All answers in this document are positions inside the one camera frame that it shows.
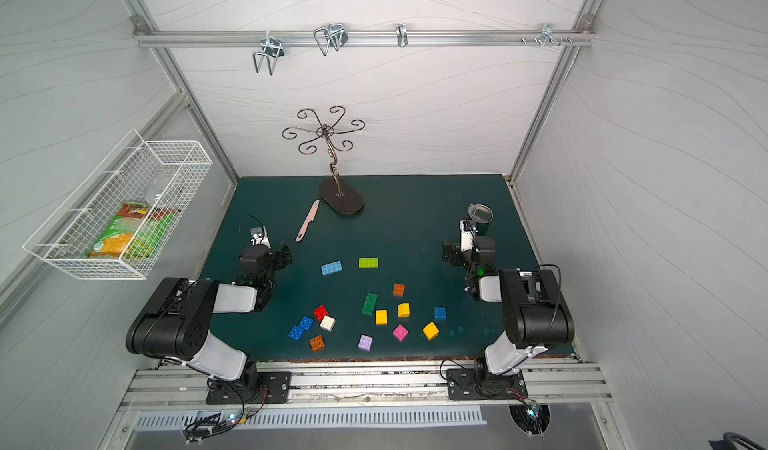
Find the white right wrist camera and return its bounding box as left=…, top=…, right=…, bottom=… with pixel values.
left=459, top=220, right=476, bottom=252

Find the blue lego brick upper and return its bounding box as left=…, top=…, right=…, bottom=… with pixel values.
left=298, top=316, right=314, bottom=332

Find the metal double hook left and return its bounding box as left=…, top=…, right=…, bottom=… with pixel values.
left=252, top=36, right=285, bottom=75

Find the dark green metal tumbler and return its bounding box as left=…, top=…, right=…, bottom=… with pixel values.
left=467, top=204, right=494, bottom=236

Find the yellow lego brick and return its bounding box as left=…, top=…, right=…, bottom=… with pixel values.
left=375, top=310, right=388, bottom=326
left=398, top=303, right=410, bottom=318
left=423, top=322, right=439, bottom=341

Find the metal hook right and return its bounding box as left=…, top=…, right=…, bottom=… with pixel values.
left=520, top=23, right=574, bottom=47

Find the yellow lego brick left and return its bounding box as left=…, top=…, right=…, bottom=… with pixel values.
left=375, top=310, right=388, bottom=326

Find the lime green lego plate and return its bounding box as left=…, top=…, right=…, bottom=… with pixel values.
left=358, top=257, right=379, bottom=269

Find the metal single hook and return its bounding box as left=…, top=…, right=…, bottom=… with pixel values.
left=396, top=23, right=408, bottom=48

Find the aluminium top rail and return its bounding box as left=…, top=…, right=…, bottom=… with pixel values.
left=134, top=27, right=597, bottom=50

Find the cream lego brick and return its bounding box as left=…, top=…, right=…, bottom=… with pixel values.
left=320, top=315, right=336, bottom=332

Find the red lego brick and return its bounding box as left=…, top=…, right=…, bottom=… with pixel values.
left=313, top=305, right=329, bottom=322

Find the yellow lego brick middle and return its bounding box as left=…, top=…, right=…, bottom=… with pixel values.
left=398, top=303, right=410, bottom=318

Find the brown metal cup tree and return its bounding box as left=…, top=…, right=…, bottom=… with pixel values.
left=281, top=105, right=366, bottom=216

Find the pink plastic knife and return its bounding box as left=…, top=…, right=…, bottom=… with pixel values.
left=295, top=200, right=320, bottom=242

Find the pink lego brick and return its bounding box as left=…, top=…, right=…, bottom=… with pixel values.
left=392, top=325, right=408, bottom=342

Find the light blue lego plate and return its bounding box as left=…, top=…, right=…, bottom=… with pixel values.
left=321, top=261, right=343, bottom=276

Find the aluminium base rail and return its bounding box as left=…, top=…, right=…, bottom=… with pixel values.
left=119, top=359, right=614, bottom=413

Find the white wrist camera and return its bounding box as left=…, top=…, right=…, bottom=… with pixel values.
left=250, top=226, right=271, bottom=248
left=459, top=220, right=476, bottom=252

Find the yellow lego brick right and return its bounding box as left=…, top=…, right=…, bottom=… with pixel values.
left=423, top=322, right=439, bottom=341

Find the white wire basket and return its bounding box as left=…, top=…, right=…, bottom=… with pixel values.
left=23, top=129, right=212, bottom=280

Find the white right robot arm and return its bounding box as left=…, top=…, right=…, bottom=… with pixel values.
left=442, top=236, right=575, bottom=403

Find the purple lego brick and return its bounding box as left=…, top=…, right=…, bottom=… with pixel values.
left=358, top=335, right=373, bottom=352

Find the green table mat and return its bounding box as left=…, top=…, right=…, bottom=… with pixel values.
left=202, top=174, right=539, bottom=361

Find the blue lego brick lower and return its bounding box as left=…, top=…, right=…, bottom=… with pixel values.
left=289, top=326, right=304, bottom=341

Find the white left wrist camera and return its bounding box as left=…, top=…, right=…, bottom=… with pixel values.
left=250, top=226, right=271, bottom=248

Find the metal double hook middle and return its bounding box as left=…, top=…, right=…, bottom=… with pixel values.
left=313, top=23, right=349, bottom=56

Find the metal double hook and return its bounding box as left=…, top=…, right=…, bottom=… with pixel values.
left=313, top=23, right=349, bottom=56
left=252, top=36, right=285, bottom=75

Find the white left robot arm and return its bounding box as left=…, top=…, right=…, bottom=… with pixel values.
left=126, top=243, right=292, bottom=406

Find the dark green lego plate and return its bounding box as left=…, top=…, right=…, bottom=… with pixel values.
left=361, top=293, right=378, bottom=316

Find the green snack bag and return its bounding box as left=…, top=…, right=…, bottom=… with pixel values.
left=85, top=202, right=177, bottom=259

